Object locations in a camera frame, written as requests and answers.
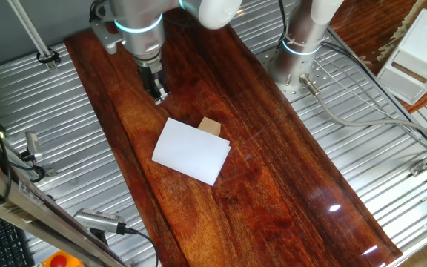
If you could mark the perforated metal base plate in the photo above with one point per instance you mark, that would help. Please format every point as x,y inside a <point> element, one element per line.
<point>321,76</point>

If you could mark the small wooden block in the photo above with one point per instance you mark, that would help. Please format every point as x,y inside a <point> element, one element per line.
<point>210,126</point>

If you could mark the white paper sheet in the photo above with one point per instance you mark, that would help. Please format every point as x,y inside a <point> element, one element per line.
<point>191,150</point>

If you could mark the red emergency stop button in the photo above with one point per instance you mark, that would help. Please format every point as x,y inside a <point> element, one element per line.
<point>60,260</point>

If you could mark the small grey camera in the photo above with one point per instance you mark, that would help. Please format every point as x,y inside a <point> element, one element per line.
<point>33,145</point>

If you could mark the silver camera with fins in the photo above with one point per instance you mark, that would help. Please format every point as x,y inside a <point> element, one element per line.
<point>98,220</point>

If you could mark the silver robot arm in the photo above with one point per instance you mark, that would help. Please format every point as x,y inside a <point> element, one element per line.
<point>143,26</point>

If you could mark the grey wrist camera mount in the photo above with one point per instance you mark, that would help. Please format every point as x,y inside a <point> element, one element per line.
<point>104,35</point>

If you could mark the jagged cardboard strip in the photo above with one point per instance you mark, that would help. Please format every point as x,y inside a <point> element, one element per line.
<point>400,31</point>

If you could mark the white drawer box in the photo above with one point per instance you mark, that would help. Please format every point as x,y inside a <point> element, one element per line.
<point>415,55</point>

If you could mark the aluminium frame bar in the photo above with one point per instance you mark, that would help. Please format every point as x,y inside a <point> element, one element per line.
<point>32,213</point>

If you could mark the slanted aluminium pole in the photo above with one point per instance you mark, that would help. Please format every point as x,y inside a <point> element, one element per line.
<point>32,33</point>

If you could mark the black pole clamp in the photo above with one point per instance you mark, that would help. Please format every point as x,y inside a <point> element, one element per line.
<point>48,56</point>

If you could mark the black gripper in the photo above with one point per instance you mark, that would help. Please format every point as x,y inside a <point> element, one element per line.
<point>149,77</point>

